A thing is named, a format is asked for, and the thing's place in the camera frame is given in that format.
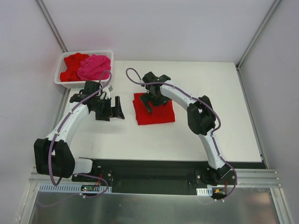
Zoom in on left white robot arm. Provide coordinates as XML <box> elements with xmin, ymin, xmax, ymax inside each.
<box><xmin>34</xmin><ymin>81</ymin><xmax>125</xmax><ymax>182</ymax></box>

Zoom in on red t shirt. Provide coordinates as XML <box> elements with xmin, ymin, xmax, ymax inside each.
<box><xmin>60</xmin><ymin>53</ymin><xmax>89</xmax><ymax>82</ymax></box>
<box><xmin>133</xmin><ymin>93</ymin><xmax>175</xmax><ymax>125</ymax></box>

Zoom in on white cable duct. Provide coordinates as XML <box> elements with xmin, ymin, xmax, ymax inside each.
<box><xmin>196</xmin><ymin>187</ymin><xmax>213</xmax><ymax>196</ymax></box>
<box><xmin>39</xmin><ymin>183</ymin><xmax>112</xmax><ymax>194</ymax></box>

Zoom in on right white cable duct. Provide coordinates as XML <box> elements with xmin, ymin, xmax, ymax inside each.
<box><xmin>196</xmin><ymin>187</ymin><xmax>213</xmax><ymax>196</ymax></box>

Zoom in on aluminium frame post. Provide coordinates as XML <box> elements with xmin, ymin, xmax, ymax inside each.
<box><xmin>35</xmin><ymin>0</ymin><xmax>68</xmax><ymax>53</ymax></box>
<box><xmin>235</xmin><ymin>0</ymin><xmax>283</xmax><ymax>71</ymax></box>

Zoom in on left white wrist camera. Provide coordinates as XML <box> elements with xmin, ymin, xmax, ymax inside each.
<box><xmin>103</xmin><ymin>85</ymin><xmax>113</xmax><ymax>99</ymax></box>

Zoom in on right aluminium frame post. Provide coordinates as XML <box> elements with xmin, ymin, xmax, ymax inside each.
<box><xmin>235</xmin><ymin>0</ymin><xmax>283</xmax><ymax>71</ymax></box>

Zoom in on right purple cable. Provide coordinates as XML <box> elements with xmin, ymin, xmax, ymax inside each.
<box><xmin>125</xmin><ymin>67</ymin><xmax>238</xmax><ymax>205</ymax></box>

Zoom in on pink t shirt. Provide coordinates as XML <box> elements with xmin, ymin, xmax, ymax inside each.
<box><xmin>77</xmin><ymin>55</ymin><xmax>111</xmax><ymax>81</ymax></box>

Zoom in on white plastic basket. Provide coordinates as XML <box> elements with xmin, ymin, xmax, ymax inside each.
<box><xmin>54</xmin><ymin>50</ymin><xmax>114</xmax><ymax>89</ymax></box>

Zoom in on left white cable duct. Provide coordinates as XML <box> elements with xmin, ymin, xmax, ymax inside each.
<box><xmin>39</xmin><ymin>183</ymin><xmax>112</xmax><ymax>194</ymax></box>

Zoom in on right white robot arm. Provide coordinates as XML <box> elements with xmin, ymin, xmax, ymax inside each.
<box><xmin>140</xmin><ymin>72</ymin><xmax>230</xmax><ymax>186</ymax></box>

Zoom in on left aluminium frame post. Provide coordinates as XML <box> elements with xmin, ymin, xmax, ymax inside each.
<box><xmin>35</xmin><ymin>0</ymin><xmax>68</xmax><ymax>53</ymax></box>

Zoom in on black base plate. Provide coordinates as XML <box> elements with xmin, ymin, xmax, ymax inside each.
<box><xmin>71</xmin><ymin>157</ymin><xmax>237</xmax><ymax>194</ymax></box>

